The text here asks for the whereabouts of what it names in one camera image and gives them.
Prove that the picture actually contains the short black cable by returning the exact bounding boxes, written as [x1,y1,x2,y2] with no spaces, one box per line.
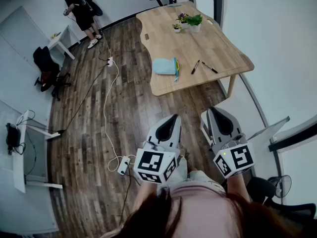
[92,16,111,62]

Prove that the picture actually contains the person's torso in pink shirt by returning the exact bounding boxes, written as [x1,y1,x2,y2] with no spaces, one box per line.
[170,184,246,238]

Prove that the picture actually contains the wooden table leg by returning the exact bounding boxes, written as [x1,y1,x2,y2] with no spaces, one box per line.
[226,74,237,99]

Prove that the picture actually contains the white desk frame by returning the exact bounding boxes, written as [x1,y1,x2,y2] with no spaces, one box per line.
[247,116,291,144]

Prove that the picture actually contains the thin white cable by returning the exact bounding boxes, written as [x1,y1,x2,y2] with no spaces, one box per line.
[100,29,111,59]

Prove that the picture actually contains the round wire fan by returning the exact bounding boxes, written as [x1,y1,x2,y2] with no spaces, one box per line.
[268,174,293,199]

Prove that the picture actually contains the black pen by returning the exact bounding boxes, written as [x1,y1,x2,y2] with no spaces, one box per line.
[201,61,219,74]
[191,59,201,75]

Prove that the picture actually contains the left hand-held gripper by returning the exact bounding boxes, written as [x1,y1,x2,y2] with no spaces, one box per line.
[133,114,183,184]

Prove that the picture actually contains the black office chair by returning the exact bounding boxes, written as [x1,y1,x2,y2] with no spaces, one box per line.
[32,46,72,102]

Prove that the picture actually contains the person's left forearm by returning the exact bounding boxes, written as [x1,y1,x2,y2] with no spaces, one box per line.
[133,181,159,209]

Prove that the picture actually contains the thick white cable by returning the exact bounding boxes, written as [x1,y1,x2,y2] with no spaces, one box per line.
[103,58,136,173]

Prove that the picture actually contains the black mesh chair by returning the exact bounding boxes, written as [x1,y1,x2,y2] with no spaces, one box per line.
[246,176,317,221]

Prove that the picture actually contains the dark window frame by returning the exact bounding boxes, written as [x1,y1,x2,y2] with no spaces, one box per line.
[268,129,317,153]
[187,0,225,27]

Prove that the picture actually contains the black box on desk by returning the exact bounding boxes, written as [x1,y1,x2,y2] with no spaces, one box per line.
[5,122,22,155]

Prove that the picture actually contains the green leafy potted plant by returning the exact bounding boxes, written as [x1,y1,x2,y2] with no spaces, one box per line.
[185,14,203,34]

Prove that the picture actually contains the long black cable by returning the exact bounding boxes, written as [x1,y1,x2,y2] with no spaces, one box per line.
[57,63,108,135]

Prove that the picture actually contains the person's right forearm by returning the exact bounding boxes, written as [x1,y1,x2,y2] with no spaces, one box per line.
[226,174,251,203]

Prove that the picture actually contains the purple flower potted plant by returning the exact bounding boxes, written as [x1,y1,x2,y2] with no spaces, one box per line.
[176,12,190,30]

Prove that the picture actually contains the small white table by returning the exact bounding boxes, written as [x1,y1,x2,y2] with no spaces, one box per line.
[48,25,81,60]

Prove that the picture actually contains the white desk with metal frame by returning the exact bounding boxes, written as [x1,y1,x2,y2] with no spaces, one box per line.
[11,109,64,193]

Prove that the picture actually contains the person's legs in beige trousers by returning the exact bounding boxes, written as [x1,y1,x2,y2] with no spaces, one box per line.
[170,156,225,191]

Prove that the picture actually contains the light blue drawstring pouch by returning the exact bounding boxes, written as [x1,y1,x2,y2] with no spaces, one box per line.
[152,57,181,82]

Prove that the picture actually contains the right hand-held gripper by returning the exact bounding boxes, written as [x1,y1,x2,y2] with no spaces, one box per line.
[206,107,256,179]

